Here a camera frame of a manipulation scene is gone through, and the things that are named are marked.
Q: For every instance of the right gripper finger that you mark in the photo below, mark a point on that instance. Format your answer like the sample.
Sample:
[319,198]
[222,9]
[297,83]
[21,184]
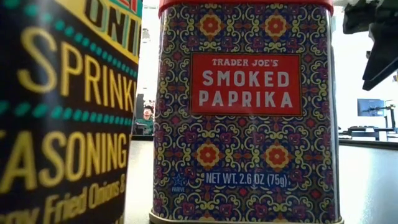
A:
[384,53]

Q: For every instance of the red lid paprika tin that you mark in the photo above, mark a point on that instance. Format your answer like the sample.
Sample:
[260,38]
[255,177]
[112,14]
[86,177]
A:
[245,140]

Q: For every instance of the yellow lid seasoning jar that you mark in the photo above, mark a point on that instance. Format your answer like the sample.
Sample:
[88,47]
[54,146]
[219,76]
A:
[62,109]

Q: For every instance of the dark monitor on arm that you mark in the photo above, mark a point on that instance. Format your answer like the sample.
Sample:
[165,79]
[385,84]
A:
[370,107]

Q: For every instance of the background desk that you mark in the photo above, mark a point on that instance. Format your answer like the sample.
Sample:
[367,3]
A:
[363,132]

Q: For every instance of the person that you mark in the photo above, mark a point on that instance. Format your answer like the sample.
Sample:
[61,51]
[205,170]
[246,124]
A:
[148,123]

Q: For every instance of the black background monitor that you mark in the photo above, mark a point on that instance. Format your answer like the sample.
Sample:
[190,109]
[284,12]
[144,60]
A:
[139,102]

